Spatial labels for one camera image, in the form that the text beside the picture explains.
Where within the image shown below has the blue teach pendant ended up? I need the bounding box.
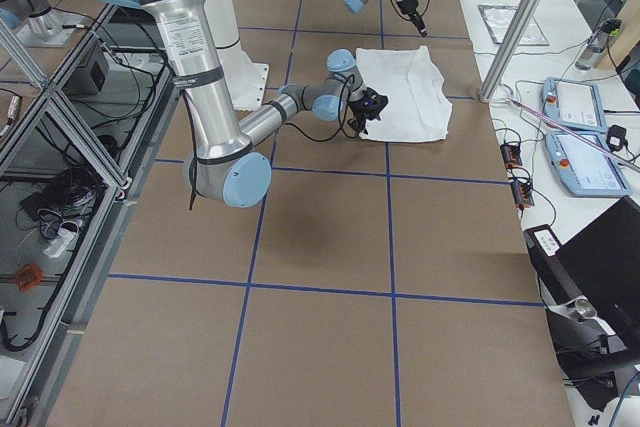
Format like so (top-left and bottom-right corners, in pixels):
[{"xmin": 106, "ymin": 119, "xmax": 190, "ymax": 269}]
[
  {"xmin": 541, "ymin": 77, "xmax": 607, "ymax": 133},
  {"xmin": 545, "ymin": 130, "xmax": 632, "ymax": 198}
]

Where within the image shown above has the aluminium frame post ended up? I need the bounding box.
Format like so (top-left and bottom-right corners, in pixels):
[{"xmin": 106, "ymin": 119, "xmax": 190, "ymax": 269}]
[{"xmin": 479, "ymin": 0, "xmax": 541, "ymax": 103}]

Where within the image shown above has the white long-sleeve printed t-shirt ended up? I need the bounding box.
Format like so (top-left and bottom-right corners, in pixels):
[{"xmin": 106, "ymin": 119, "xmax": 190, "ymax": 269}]
[{"xmin": 356, "ymin": 46, "xmax": 452, "ymax": 143}]

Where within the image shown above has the silver-edged plastic bag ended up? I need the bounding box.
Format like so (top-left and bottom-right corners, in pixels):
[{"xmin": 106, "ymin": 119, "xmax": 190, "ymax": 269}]
[{"xmin": 478, "ymin": 4, "xmax": 549, "ymax": 46}]

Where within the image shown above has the black laptop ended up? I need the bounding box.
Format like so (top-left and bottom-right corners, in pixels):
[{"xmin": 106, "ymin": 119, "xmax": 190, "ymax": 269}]
[{"xmin": 522, "ymin": 194, "xmax": 640, "ymax": 413}]

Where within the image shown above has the blue teach pendant far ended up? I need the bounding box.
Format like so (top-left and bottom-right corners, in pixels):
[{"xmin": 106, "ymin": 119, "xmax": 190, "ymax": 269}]
[{"xmin": 541, "ymin": 77, "xmax": 607, "ymax": 133}]

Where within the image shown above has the metal reacher stick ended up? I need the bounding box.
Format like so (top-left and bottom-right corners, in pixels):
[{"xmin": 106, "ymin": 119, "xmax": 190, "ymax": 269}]
[{"xmin": 508, "ymin": 97, "xmax": 640, "ymax": 173}]

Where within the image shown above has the blue teach pendant near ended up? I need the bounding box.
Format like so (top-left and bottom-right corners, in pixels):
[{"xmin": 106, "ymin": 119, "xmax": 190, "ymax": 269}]
[{"xmin": 545, "ymin": 130, "xmax": 632, "ymax": 198}]

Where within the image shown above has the white camera pedestal base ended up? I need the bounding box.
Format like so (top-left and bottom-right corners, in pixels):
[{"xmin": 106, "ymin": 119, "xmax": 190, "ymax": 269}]
[{"xmin": 204, "ymin": 0, "xmax": 269, "ymax": 111}]

